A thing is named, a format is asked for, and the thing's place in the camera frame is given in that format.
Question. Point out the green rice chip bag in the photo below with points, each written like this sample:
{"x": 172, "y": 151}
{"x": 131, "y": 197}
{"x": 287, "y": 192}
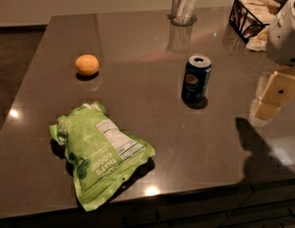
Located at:
{"x": 103, "y": 157}

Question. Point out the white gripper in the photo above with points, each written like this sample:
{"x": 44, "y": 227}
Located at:
{"x": 285, "y": 38}

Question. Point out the orange fruit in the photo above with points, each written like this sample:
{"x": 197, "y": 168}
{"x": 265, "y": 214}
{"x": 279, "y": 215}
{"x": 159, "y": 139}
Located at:
{"x": 87, "y": 65}

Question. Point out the blue pepsi can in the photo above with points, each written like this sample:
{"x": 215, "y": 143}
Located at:
{"x": 197, "y": 72}

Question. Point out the white packets beside basket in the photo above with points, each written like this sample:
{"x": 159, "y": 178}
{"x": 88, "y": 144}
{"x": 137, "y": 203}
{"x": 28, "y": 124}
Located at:
{"x": 258, "y": 42}

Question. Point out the black wire basket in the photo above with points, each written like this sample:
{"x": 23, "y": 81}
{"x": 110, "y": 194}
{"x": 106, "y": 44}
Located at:
{"x": 249, "y": 17}

